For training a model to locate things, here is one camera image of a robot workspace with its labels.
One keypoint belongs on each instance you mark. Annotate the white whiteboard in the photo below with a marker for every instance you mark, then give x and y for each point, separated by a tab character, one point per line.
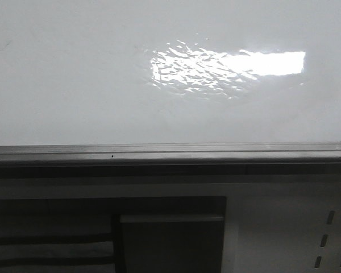
128	72

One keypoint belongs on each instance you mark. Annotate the dark cabinet box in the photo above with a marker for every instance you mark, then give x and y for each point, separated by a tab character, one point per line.
142	234

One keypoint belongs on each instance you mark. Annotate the white perforated metal panel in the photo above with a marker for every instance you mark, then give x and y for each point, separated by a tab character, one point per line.
297	230

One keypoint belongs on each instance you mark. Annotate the grey aluminium whiteboard frame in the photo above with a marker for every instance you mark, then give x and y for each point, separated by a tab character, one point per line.
49	161

